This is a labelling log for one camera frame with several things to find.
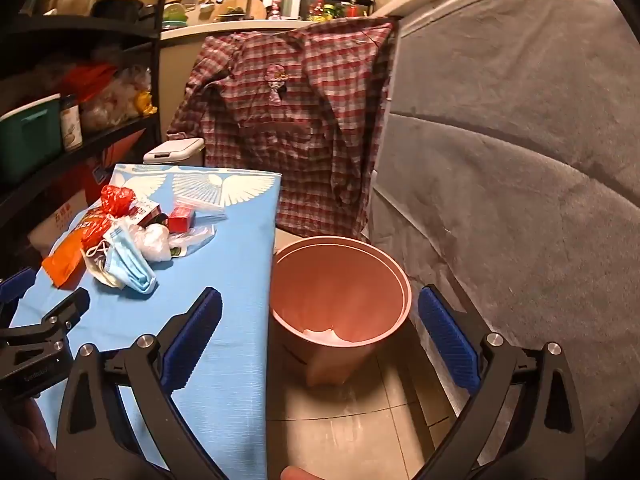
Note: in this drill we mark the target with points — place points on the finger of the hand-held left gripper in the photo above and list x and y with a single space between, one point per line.
15 284
67 310

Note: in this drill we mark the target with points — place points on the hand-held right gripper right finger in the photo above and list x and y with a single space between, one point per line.
445 340

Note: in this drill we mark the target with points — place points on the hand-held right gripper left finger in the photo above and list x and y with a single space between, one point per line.
192 340

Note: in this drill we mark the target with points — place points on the white face mask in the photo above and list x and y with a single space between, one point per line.
100 272

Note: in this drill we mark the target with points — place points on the orange snack wrapper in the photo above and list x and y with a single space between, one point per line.
65 260

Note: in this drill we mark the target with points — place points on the blue face mask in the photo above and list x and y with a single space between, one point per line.
130 265

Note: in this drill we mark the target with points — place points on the white plastic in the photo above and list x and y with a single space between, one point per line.
155 245

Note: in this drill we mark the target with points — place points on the clear plastic wrapper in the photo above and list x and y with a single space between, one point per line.
197 237

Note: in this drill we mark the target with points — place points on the pink plastic bin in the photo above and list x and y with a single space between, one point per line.
340 300

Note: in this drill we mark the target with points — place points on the small red box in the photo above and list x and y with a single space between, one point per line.
180 220

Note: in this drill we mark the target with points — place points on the red plastic bag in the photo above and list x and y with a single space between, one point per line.
117 200

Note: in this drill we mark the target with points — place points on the red and white cigarette box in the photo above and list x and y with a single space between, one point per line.
147 212

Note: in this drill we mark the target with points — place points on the clear zip bag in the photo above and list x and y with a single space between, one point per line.
210 210

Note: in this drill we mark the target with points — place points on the person's left hand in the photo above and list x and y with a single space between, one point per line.
27 430

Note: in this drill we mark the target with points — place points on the person's right hand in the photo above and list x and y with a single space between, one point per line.
300 473

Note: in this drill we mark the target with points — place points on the blue printed tablecloth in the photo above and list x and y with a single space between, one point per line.
235 360

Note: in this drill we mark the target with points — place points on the white sack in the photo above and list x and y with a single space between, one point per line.
55 225

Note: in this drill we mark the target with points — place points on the green storage box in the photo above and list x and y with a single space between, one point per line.
30 140

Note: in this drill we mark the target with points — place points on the red cardboard box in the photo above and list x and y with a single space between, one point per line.
115 155

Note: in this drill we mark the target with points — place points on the spice jar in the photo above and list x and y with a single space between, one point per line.
71 127

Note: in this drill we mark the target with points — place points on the white lidded bin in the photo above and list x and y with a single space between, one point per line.
172 149

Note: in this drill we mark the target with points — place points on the clear bag of garlic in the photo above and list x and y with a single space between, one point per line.
112 100

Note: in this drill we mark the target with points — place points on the red bag on shelf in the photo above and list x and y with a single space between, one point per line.
90 80

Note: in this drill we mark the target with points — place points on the red plaid shirt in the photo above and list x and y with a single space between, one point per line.
300 150

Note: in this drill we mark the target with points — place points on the yellow crumpled bag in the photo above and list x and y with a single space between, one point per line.
145 105

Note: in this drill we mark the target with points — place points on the black shelf rack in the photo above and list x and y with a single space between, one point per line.
100 27

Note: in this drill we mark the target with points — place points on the black pot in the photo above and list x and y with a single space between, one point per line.
117 10

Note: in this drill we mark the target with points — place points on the white kitchen counter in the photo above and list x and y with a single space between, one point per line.
225 27

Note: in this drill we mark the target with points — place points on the green bowls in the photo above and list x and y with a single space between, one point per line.
175 12

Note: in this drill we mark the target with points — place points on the wooden cutting board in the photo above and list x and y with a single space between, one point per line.
257 7

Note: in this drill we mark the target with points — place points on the red figurine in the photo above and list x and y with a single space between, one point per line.
274 11

